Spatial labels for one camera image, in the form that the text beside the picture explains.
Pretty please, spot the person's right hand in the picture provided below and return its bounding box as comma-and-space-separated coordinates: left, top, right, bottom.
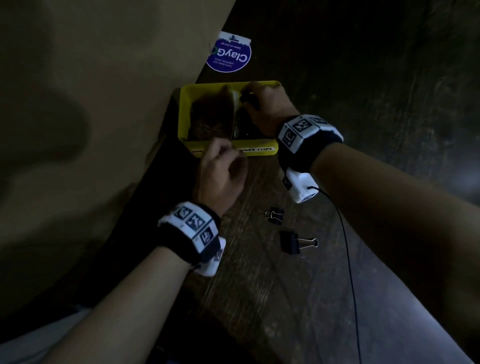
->
240, 81, 300, 138

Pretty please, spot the person's left hand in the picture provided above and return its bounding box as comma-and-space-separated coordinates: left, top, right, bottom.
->
193, 137, 249, 218

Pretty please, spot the person's right forearm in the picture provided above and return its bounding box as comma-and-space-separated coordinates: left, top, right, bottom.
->
310, 142, 480, 353

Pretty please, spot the person's left forearm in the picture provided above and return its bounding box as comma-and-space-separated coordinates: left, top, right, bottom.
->
41, 245, 193, 364

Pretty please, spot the pile of black binder clips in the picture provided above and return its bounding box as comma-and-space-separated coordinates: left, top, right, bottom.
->
234, 108, 271, 139

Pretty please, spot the pile of brown rubber bands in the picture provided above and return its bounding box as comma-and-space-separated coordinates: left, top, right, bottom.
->
188, 87, 235, 142

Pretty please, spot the white paper label strip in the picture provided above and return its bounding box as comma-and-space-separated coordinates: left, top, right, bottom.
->
190, 146, 279, 157

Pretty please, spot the round purple white sticker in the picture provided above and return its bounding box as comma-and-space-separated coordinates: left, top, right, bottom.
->
205, 31, 252, 73

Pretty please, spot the yellow plastic divided tray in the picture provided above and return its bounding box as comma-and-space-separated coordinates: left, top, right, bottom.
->
177, 80, 282, 158

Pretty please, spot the small black binder clip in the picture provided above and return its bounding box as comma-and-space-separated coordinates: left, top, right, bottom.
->
264, 206, 285, 226

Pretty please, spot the large black binder clip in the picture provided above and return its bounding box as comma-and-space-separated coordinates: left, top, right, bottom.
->
278, 230, 319, 257

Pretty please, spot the person's light grey clothing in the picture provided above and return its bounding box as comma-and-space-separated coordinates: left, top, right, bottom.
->
0, 307, 92, 364

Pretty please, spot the right wrist camera marker band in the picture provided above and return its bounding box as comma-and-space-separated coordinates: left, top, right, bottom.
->
276, 114, 344, 204

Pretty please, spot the wrist camera marker band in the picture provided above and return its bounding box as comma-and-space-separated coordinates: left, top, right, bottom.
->
276, 114, 344, 204
157, 202, 227, 277

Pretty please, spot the left wrist camera marker band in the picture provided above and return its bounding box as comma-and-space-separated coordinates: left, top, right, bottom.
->
157, 202, 227, 277

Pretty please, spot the thin black cable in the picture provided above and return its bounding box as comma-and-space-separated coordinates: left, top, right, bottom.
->
307, 185, 364, 364

